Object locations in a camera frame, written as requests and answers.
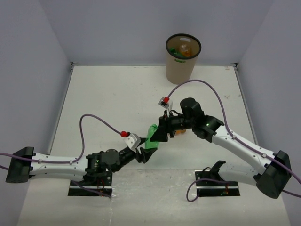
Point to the orange bottle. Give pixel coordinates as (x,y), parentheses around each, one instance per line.
(180,131)
(185,50)

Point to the brown cardboard bin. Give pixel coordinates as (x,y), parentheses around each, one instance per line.
(179,70)

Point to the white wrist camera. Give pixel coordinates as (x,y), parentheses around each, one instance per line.
(132,141)
(166,103)

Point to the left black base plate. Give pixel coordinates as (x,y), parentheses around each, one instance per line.
(93,186)

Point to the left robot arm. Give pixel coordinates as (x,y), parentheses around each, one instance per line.
(26,164)

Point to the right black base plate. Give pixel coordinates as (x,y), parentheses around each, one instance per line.
(214,189)

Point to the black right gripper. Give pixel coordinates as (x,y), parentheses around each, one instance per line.
(161,134)

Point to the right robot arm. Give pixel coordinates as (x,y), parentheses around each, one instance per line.
(268,171)

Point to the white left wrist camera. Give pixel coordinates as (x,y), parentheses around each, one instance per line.
(132,141)

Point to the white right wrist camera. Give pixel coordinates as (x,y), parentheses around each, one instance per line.
(166,103)

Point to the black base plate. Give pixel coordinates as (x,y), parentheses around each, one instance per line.
(93,186)
(214,189)

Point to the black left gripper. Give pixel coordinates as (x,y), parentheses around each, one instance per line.
(146,153)

